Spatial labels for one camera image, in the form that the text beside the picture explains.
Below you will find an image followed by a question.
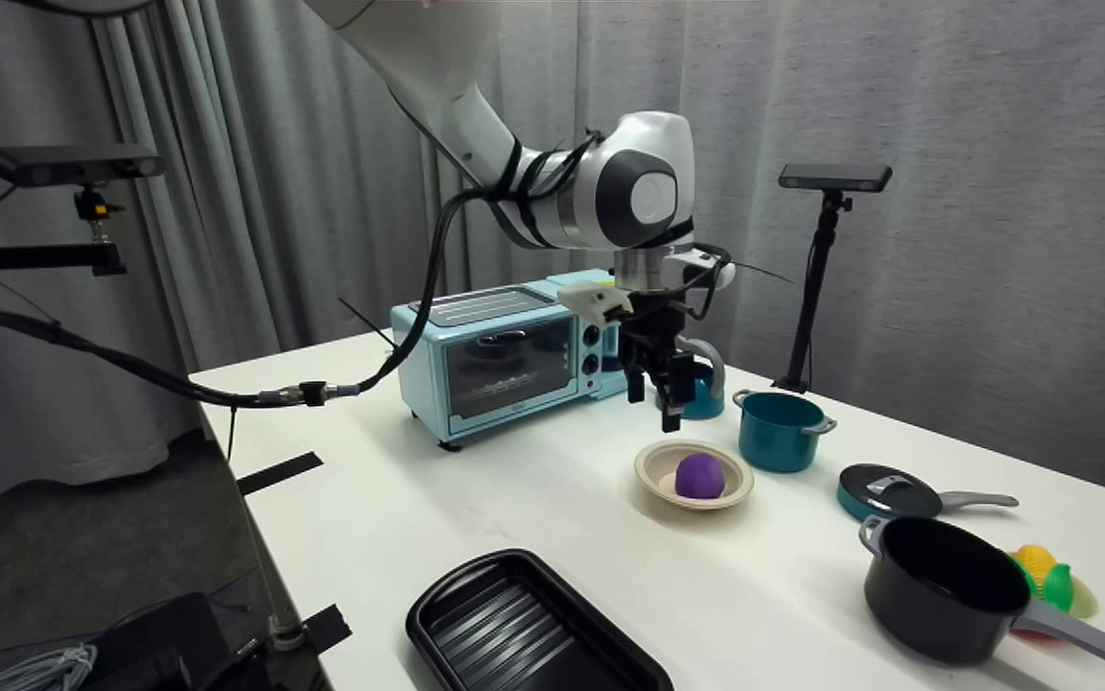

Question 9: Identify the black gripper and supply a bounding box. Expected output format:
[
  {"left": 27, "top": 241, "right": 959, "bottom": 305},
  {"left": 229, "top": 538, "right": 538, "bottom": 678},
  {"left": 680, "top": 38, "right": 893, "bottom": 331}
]
[{"left": 618, "top": 289, "right": 697, "bottom": 437}]

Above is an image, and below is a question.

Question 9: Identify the purple round object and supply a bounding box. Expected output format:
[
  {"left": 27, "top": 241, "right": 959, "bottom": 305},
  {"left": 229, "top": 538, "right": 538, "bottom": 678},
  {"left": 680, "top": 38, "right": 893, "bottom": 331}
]
[{"left": 671, "top": 449, "right": 730, "bottom": 504}]

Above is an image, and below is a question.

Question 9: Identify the beige shallow bowl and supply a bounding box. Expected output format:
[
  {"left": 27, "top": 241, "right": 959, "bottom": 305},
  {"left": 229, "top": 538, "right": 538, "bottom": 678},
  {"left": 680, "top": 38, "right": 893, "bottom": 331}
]
[{"left": 634, "top": 437, "right": 756, "bottom": 517}]

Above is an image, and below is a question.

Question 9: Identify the teal toy kettle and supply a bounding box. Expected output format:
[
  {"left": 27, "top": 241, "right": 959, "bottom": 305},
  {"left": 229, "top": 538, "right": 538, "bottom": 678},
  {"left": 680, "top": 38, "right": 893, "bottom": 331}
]
[{"left": 675, "top": 334, "right": 730, "bottom": 421}]

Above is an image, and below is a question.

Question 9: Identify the light blue toaster oven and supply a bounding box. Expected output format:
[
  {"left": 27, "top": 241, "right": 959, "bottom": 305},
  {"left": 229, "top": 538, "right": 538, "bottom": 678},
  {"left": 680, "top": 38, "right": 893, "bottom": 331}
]
[{"left": 386, "top": 263, "right": 647, "bottom": 454}]

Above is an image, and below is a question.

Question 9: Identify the teal pan with black lid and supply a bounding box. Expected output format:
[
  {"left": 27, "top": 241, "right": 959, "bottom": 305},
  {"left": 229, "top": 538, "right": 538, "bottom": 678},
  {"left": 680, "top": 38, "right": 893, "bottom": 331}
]
[{"left": 831, "top": 459, "right": 1026, "bottom": 526}]

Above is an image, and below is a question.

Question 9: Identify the black ridged baking tray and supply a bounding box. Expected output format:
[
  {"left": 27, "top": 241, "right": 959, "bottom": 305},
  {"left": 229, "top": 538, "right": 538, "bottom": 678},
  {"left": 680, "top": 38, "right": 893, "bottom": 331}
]
[{"left": 401, "top": 546, "right": 680, "bottom": 691}]

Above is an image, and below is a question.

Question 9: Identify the black tape strip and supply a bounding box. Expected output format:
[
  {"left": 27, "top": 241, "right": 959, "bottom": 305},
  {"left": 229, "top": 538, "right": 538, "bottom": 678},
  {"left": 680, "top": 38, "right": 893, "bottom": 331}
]
[{"left": 234, "top": 449, "right": 327, "bottom": 499}]

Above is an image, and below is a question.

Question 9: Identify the yellow toy fruit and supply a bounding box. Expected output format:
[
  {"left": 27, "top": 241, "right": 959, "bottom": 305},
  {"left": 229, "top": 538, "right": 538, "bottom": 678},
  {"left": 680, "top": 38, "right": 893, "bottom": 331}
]
[{"left": 1014, "top": 541, "right": 1059, "bottom": 587}]

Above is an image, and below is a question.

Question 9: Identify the black table clamp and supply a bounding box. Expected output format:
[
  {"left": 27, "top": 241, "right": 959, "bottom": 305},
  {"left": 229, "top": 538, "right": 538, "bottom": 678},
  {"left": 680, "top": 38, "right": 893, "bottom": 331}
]
[{"left": 243, "top": 601, "right": 358, "bottom": 691}]

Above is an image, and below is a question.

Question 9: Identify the green toy fruit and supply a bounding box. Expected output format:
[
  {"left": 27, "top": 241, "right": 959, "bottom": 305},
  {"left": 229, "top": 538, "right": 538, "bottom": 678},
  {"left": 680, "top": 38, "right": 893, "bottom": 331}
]
[{"left": 1038, "top": 561, "right": 1082, "bottom": 618}]

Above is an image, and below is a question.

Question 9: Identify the black bag with clear plastic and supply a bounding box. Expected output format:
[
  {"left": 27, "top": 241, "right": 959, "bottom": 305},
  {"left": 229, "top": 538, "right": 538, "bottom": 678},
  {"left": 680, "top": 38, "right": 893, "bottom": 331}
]
[{"left": 0, "top": 592, "right": 236, "bottom": 691}]

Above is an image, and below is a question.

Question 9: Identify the teal pot with handles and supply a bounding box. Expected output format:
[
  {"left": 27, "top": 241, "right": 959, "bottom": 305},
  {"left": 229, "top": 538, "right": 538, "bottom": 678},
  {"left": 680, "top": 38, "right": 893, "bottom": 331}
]
[{"left": 730, "top": 386, "right": 839, "bottom": 474}]

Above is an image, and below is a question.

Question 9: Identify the black thin camera stand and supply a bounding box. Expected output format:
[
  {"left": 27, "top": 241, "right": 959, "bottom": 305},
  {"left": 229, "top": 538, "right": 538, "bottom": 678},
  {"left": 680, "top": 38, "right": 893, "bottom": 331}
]
[{"left": 772, "top": 188, "right": 857, "bottom": 395}]

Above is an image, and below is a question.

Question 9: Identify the black camera on thin stand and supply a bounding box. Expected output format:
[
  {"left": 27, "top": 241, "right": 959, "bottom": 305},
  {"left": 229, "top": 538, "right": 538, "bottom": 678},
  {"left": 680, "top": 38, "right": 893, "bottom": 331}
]
[{"left": 774, "top": 161, "right": 896, "bottom": 199}]

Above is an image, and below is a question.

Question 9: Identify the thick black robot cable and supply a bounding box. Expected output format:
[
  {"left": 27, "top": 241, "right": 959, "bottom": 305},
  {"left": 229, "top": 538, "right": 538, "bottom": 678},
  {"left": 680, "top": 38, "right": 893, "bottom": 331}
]
[{"left": 0, "top": 128, "right": 606, "bottom": 416}]

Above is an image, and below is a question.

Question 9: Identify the black saucepan with grey handle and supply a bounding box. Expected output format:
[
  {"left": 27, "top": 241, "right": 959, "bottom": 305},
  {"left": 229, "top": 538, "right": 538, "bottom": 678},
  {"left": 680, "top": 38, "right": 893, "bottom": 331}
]
[{"left": 857, "top": 510, "right": 1105, "bottom": 677}]

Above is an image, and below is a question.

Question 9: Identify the black camera on clamp arm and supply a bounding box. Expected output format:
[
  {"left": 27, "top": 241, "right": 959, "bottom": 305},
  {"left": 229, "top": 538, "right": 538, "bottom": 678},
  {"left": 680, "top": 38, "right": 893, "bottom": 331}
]
[{"left": 0, "top": 143, "right": 169, "bottom": 193}]

